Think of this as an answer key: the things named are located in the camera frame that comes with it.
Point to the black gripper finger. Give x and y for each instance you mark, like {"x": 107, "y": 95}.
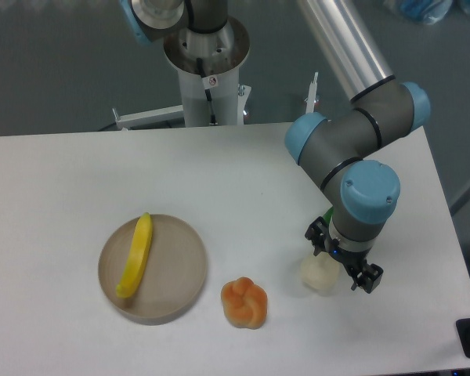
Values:
{"x": 318, "y": 234}
{"x": 367, "y": 277}

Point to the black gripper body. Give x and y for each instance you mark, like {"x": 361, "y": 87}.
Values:
{"x": 352, "y": 254}

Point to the yellow toy banana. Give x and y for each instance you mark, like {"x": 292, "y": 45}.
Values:
{"x": 137, "y": 257}

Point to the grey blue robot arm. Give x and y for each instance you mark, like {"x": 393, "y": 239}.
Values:
{"x": 335, "y": 154}

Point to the beige round plate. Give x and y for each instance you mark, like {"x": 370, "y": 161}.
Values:
{"x": 174, "y": 275}

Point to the white toy radish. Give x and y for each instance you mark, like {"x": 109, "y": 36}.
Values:
{"x": 319, "y": 272}

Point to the orange knotted bread roll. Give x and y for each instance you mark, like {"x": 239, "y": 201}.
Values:
{"x": 245, "y": 304}

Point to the blue plastic bag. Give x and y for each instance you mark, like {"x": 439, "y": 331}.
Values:
{"x": 427, "y": 12}

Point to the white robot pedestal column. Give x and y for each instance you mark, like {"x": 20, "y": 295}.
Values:
{"x": 208, "y": 67}

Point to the white metal frame bracket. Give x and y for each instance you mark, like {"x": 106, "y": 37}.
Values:
{"x": 128, "y": 121}

